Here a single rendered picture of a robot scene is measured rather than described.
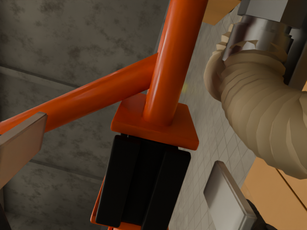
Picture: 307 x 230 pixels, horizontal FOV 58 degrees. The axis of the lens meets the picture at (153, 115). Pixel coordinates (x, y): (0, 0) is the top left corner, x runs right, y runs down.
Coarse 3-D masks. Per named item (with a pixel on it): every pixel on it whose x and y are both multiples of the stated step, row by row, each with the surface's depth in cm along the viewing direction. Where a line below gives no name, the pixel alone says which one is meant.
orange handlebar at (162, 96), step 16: (176, 0) 16; (192, 0) 16; (176, 16) 17; (192, 16) 16; (176, 32) 17; (192, 32) 17; (160, 48) 18; (176, 48) 17; (192, 48) 18; (160, 64) 18; (176, 64) 17; (160, 80) 18; (176, 80) 18; (160, 96) 18; (176, 96) 18; (144, 112) 19; (160, 112) 18
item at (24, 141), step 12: (24, 120) 18; (36, 120) 18; (12, 132) 16; (24, 132) 16; (36, 132) 18; (0, 144) 14; (12, 144) 15; (24, 144) 17; (36, 144) 19; (0, 156) 14; (12, 156) 16; (24, 156) 18; (0, 168) 14; (12, 168) 16; (0, 180) 15
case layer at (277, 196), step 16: (256, 160) 113; (256, 176) 109; (272, 176) 98; (288, 176) 89; (256, 192) 106; (272, 192) 96; (288, 192) 87; (304, 192) 80; (256, 208) 103; (272, 208) 93; (288, 208) 85; (304, 208) 78; (272, 224) 91; (288, 224) 83; (304, 224) 76
